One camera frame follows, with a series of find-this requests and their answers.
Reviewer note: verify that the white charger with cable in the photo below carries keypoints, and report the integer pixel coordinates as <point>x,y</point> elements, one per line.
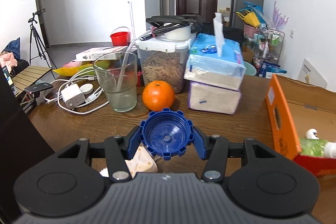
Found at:
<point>72,94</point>

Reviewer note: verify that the beige power adapter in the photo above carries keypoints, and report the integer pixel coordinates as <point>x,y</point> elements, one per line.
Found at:
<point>141,162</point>

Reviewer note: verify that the white spray bottle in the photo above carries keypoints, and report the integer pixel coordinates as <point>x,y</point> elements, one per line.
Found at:
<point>312,134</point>

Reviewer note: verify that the purple tissue pack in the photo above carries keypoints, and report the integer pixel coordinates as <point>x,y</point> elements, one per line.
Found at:
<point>209,98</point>

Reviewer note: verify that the black monitor panel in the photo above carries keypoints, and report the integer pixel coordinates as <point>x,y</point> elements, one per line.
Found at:
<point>21,147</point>

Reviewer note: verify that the yellow watering can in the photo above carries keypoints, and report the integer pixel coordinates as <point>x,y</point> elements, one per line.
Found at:
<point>249,18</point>

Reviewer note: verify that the orange fruit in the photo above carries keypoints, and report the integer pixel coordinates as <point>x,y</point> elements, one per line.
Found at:
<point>158,95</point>

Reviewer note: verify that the red cardboard produce box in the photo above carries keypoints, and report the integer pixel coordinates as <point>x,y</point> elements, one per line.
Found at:
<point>295,107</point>

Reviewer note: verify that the camera tripod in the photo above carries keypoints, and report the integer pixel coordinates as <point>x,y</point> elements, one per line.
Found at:
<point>41,48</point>

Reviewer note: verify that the wire storage rack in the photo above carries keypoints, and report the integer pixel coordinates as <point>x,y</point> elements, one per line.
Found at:
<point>267,47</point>

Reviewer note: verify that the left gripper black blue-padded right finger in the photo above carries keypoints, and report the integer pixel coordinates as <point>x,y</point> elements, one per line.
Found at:
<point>257,178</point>

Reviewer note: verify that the green spray bottle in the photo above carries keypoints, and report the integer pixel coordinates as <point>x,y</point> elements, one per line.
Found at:
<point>318,148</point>

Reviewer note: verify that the clear drinking glass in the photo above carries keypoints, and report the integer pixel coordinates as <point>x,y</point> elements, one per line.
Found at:
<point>117,76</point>

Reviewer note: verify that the blue plastic lid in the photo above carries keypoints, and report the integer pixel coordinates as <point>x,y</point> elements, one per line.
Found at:
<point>166,133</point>

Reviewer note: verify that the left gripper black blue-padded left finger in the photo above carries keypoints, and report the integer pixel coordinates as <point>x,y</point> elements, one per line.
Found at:
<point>69,181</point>

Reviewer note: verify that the blue tissue pack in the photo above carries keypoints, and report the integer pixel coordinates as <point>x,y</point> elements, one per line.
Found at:
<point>215,60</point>

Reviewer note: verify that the black folding chair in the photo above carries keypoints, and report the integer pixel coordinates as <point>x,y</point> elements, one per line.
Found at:
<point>235,34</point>

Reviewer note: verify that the clear food container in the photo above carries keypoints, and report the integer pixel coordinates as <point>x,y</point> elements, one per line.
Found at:
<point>164,60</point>

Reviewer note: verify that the red bucket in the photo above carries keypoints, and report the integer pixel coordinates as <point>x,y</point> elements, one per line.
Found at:
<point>120,36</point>

